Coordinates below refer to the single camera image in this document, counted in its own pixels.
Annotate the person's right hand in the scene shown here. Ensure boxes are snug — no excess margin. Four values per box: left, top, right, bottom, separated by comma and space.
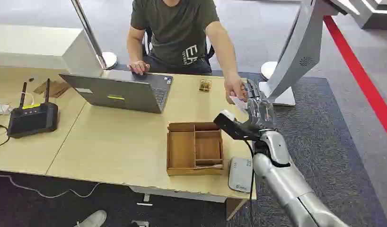
126, 60, 151, 76

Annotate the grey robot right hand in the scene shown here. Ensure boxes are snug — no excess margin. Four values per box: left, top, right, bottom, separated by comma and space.
245, 79, 278, 132

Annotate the person's left hand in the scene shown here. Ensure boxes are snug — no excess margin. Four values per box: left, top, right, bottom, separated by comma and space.
224, 73, 248, 105

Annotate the white card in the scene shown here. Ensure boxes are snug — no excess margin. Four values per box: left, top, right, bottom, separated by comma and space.
229, 95, 248, 113

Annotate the small wooden card stand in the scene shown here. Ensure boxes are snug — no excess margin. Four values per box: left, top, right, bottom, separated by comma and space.
199, 79, 213, 93

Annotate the grey laptop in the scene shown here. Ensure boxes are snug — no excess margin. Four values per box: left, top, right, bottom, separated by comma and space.
59, 69, 174, 114

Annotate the round white stanchion base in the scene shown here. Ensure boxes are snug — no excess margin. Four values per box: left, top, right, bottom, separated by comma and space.
260, 61, 279, 81

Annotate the person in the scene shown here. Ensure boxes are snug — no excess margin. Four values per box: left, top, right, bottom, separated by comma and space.
126, 0, 248, 105

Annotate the steel stanchion pole with base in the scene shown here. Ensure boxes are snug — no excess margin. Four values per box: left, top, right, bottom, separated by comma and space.
70, 0, 119, 70

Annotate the white kiosk stand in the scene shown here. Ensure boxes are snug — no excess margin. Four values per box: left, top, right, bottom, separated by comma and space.
258, 0, 340, 107

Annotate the white flat device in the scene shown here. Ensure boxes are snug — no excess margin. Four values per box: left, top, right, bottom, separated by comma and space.
228, 157, 254, 194

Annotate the wooden compartment box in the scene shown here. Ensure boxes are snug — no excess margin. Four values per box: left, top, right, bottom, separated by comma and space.
166, 122, 225, 177

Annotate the brown cardboard piece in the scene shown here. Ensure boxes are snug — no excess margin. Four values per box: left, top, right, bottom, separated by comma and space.
33, 79, 71, 99

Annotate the white cabinet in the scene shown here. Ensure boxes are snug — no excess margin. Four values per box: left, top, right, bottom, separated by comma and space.
0, 24, 104, 78

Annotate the black router with antennas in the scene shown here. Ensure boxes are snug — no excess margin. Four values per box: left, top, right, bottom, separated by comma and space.
7, 78, 60, 140

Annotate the grey stepped platform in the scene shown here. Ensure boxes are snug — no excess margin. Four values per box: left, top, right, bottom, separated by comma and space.
330, 0, 387, 31

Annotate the white shoe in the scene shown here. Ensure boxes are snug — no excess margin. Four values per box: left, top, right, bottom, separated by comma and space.
73, 210, 108, 227

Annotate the black and white wrist camera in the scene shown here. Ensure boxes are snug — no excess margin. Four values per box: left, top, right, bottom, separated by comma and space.
213, 109, 263, 141

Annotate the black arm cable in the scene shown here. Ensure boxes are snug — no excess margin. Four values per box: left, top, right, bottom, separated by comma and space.
243, 140, 257, 227

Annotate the white desk frame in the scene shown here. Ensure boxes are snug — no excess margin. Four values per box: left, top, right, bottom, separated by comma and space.
128, 185, 228, 204

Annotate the black router cable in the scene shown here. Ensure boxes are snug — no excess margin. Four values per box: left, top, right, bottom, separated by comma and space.
0, 124, 10, 150

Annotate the white floor cable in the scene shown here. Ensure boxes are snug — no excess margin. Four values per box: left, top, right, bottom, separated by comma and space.
0, 173, 102, 199

